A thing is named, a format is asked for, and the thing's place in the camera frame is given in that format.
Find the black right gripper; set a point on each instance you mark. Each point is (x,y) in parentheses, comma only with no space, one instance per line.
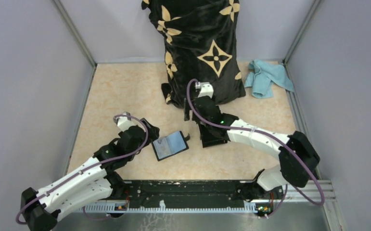
(186,110)

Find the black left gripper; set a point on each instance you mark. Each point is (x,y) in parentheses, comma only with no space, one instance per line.
(153,133)

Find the white VIP card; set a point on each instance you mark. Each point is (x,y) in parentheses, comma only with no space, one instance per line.
(162,149)

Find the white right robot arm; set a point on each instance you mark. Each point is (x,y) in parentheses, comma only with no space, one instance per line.
(296,155)

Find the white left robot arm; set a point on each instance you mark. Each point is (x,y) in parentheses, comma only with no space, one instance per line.
(94,180)

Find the black plastic card box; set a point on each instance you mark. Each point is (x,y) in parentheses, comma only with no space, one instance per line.
(213,135)

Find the black floral plush blanket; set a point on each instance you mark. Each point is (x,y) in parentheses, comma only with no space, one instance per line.
(200,43)

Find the light blue cloth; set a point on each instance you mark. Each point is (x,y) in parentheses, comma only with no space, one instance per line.
(263,75)

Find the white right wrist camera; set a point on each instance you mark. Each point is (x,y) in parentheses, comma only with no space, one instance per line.
(204,89)

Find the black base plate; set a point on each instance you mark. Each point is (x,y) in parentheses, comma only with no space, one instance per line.
(194,194)

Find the aluminium frame rail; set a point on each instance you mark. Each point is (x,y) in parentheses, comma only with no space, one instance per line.
(310,192)

